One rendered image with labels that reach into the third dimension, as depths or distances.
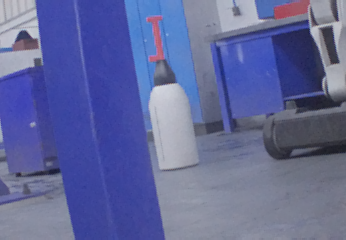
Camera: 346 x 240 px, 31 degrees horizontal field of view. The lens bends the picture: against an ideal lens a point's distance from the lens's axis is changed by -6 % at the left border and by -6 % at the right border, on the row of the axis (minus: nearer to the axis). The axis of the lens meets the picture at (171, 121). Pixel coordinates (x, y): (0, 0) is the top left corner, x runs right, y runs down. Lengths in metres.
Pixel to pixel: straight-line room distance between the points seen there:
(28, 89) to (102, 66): 3.99
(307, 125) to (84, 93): 2.35
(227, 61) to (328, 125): 3.01
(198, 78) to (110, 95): 5.73
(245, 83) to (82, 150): 5.09
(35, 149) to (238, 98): 1.96
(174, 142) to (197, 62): 3.00
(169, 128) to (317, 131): 0.86
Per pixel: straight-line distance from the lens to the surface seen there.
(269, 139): 2.87
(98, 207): 0.47
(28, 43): 8.33
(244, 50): 5.52
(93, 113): 0.46
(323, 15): 2.96
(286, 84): 5.42
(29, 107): 4.46
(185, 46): 6.23
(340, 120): 2.68
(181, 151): 3.28
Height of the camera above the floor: 0.31
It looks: 1 degrees down
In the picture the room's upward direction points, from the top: 10 degrees counter-clockwise
